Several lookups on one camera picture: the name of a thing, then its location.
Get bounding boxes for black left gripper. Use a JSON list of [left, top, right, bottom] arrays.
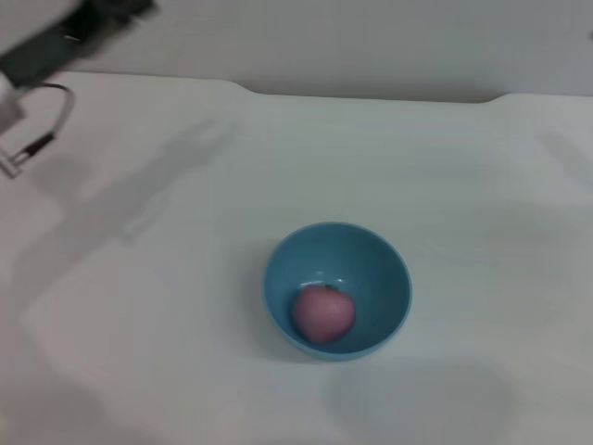
[[0, 0, 157, 90]]

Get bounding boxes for pink toy peach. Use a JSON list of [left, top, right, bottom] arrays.
[[291, 284, 358, 345]]

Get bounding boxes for blue bowl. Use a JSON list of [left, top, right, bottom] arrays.
[[262, 221, 413, 362]]

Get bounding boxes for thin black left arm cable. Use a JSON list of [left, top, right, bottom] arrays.
[[0, 83, 76, 180]]

